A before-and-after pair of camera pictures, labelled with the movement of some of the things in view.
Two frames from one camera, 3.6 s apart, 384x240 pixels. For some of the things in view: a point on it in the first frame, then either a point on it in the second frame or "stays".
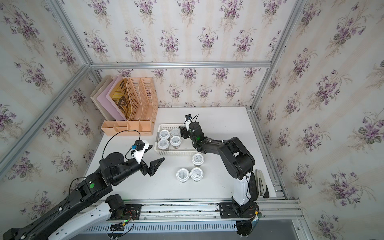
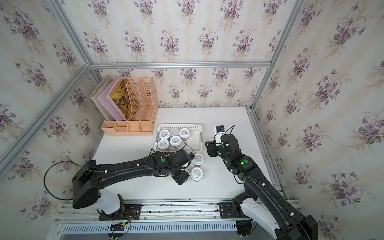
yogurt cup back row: (175, 132) stays
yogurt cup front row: (175, 141) stays
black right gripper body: (185, 133) to (214, 150)
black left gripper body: (143, 169) to (181, 176)
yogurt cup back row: (164, 134) stays
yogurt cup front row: (163, 144) stays
